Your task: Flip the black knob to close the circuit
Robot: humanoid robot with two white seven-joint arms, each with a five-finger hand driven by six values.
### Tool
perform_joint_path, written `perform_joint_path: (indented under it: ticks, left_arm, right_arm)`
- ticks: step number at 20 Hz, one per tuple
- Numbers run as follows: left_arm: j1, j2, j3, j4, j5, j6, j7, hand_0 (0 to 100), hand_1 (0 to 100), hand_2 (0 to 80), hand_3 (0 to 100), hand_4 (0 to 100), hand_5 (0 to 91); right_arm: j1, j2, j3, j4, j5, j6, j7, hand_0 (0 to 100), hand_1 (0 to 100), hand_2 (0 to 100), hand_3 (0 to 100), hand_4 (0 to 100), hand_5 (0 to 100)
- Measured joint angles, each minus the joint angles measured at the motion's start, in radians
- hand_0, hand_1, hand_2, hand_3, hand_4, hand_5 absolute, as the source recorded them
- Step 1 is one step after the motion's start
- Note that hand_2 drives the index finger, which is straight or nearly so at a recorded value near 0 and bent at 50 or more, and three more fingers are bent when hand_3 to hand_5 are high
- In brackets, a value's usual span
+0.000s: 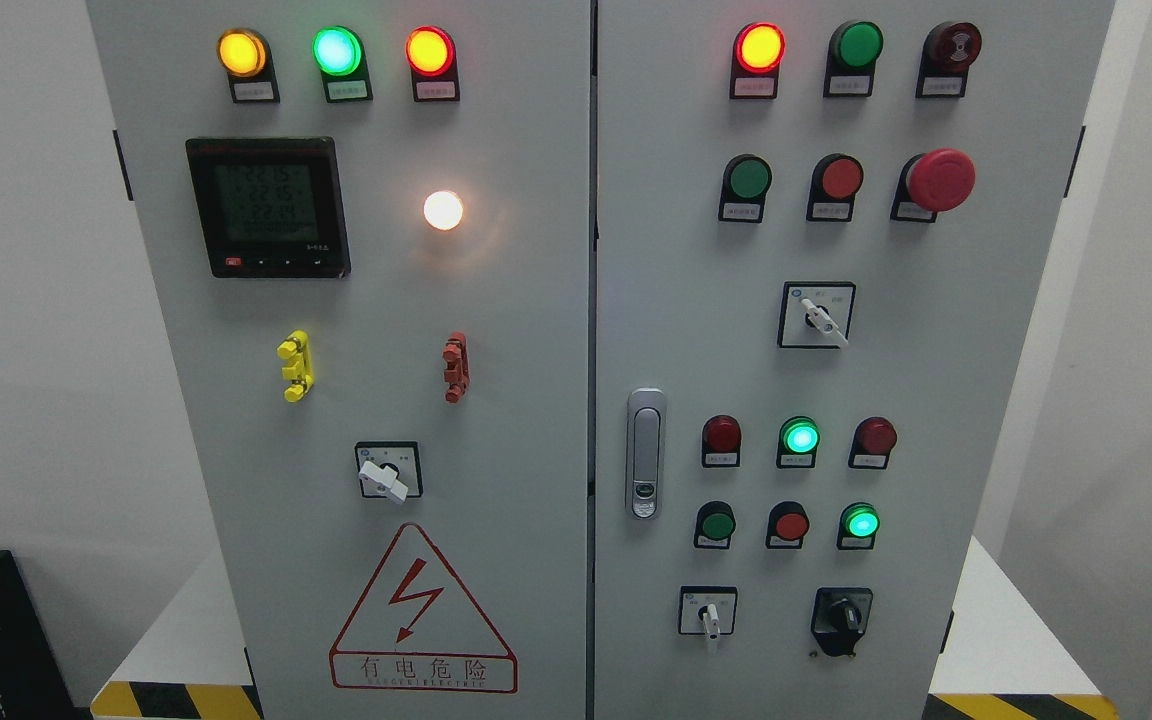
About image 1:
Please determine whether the black rotary knob switch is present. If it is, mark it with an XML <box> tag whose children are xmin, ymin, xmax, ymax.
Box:
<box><xmin>812</xmin><ymin>588</ymin><xmax>874</xmax><ymax>657</ymax></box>

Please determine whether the red terminal connector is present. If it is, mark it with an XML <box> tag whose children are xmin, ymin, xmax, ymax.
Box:
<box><xmin>442</xmin><ymin>331</ymin><xmax>470</xmax><ymax>404</ymax></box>

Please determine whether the dark red light middle left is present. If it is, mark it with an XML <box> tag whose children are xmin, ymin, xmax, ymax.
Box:
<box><xmin>702</xmin><ymin>414</ymin><xmax>742</xmax><ymax>468</ymax></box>

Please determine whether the white glowing indicator light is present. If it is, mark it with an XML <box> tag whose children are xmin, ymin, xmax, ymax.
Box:
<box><xmin>422</xmin><ymin>190</ymin><xmax>465</xmax><ymax>232</ymax></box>

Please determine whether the green push button lower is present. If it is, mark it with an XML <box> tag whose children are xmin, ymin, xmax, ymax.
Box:
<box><xmin>692</xmin><ymin>500</ymin><xmax>737</xmax><ymax>550</ymax></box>

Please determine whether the green push button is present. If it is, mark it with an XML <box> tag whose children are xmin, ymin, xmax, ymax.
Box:
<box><xmin>692</xmin><ymin>500</ymin><xmax>737</xmax><ymax>550</ymax></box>
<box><xmin>718</xmin><ymin>154</ymin><xmax>772</xmax><ymax>223</ymax></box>

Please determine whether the green lit light middle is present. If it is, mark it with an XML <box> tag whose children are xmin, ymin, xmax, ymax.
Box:
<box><xmin>776</xmin><ymin>416</ymin><xmax>820</xmax><ymax>469</ymax></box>

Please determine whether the grey left cabinet door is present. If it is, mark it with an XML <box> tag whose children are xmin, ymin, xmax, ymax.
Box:
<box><xmin>88</xmin><ymin>1</ymin><xmax>593</xmax><ymax>719</ymax></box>

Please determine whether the grey cabinet door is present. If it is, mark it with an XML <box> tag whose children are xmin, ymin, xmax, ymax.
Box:
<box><xmin>593</xmin><ymin>1</ymin><xmax>1114</xmax><ymax>719</ymax></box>
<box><xmin>88</xmin><ymin>1</ymin><xmax>593</xmax><ymax>719</ymax></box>

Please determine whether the green push button upper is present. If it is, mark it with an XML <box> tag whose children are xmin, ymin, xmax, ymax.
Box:
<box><xmin>718</xmin><ymin>154</ymin><xmax>772</xmax><ymax>223</ymax></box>

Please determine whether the red push button lower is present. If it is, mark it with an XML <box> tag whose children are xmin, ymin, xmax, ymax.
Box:
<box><xmin>765</xmin><ymin>501</ymin><xmax>810</xmax><ymax>550</ymax></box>

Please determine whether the red push button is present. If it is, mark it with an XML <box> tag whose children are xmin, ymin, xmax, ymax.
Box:
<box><xmin>765</xmin><ymin>501</ymin><xmax>810</xmax><ymax>550</ymax></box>
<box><xmin>806</xmin><ymin>152</ymin><xmax>864</xmax><ymax>222</ymax></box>

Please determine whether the yellow terminal connector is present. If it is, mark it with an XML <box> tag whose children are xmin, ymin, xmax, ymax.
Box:
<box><xmin>276</xmin><ymin>329</ymin><xmax>314</xmax><ymax>404</ymax></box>

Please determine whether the grey right cabinet door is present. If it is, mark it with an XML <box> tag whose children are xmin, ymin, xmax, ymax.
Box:
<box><xmin>593</xmin><ymin>1</ymin><xmax>1114</xmax><ymax>719</ymax></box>

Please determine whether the red light middle right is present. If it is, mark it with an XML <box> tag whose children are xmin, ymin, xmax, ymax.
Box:
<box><xmin>847</xmin><ymin>416</ymin><xmax>899</xmax><ymax>470</ymax></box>

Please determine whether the red electric hazard warning sticker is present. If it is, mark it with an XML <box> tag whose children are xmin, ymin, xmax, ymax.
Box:
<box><xmin>329</xmin><ymin>521</ymin><xmax>518</xmax><ymax>694</ymax></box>

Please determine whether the red push button upper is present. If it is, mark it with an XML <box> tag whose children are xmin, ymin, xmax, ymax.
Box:
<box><xmin>806</xmin><ymin>152</ymin><xmax>864</xmax><ymax>222</ymax></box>

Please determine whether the green illuminated button lower right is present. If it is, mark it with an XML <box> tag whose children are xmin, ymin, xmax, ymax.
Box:
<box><xmin>836</xmin><ymin>502</ymin><xmax>881</xmax><ymax>550</ymax></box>

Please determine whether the red indicator light left door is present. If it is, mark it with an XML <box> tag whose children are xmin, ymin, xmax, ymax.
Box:
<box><xmin>404</xmin><ymin>26</ymin><xmax>460</xmax><ymax>103</ymax></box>

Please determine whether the red indicator light door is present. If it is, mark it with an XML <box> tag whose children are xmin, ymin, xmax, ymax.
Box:
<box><xmin>730</xmin><ymin>22</ymin><xmax>787</xmax><ymax>100</ymax></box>
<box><xmin>404</xmin><ymin>26</ymin><xmax>460</xmax><ymax>103</ymax></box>

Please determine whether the black digital power meter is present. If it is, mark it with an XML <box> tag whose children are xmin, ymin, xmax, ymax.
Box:
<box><xmin>185</xmin><ymin>137</ymin><xmax>351</xmax><ymax>278</ymax></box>

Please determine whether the red indicator light right door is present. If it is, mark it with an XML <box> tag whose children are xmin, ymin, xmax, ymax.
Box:
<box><xmin>730</xmin><ymin>22</ymin><xmax>787</xmax><ymax>100</ymax></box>

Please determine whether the green indicator light top left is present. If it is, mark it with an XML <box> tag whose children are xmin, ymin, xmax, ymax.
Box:
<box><xmin>312</xmin><ymin>26</ymin><xmax>372</xmax><ymax>103</ymax></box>

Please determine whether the red emergency stop button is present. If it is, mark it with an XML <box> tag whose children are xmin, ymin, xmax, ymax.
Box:
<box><xmin>890</xmin><ymin>149</ymin><xmax>977</xmax><ymax>223</ymax></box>

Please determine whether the green unlit light top right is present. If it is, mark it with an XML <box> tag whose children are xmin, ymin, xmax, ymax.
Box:
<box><xmin>823</xmin><ymin>20</ymin><xmax>884</xmax><ymax>97</ymax></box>

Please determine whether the yellow indicator light top left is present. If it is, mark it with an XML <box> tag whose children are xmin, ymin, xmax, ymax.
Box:
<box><xmin>217</xmin><ymin>26</ymin><xmax>280</xmax><ymax>104</ymax></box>

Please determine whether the dark red buzzer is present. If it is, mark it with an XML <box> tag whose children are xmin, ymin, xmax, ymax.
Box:
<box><xmin>915</xmin><ymin>22</ymin><xmax>982</xmax><ymax>99</ymax></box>

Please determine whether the white platform with hazard stripes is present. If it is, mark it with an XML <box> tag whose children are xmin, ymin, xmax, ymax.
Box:
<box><xmin>90</xmin><ymin>541</ymin><xmax>1117</xmax><ymax>719</ymax></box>

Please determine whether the silver door handle lock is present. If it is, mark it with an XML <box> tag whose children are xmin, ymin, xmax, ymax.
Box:
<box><xmin>626</xmin><ymin>388</ymin><xmax>666</xmax><ymax>520</ymax></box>

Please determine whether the white selector switch left door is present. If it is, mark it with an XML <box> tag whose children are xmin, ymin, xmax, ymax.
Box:
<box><xmin>355</xmin><ymin>441</ymin><xmax>424</xmax><ymax>505</ymax></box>

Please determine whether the white selector switch upper right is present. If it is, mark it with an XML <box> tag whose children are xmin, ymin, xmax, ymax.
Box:
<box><xmin>776</xmin><ymin>281</ymin><xmax>856</xmax><ymax>348</ymax></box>

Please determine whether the white selector switch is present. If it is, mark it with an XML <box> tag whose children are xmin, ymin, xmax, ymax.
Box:
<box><xmin>776</xmin><ymin>281</ymin><xmax>856</xmax><ymax>348</ymax></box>
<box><xmin>677</xmin><ymin>585</ymin><xmax>738</xmax><ymax>653</ymax></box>

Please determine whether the white selector switch lower right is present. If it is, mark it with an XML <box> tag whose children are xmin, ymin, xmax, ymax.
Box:
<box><xmin>677</xmin><ymin>585</ymin><xmax>738</xmax><ymax>653</ymax></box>

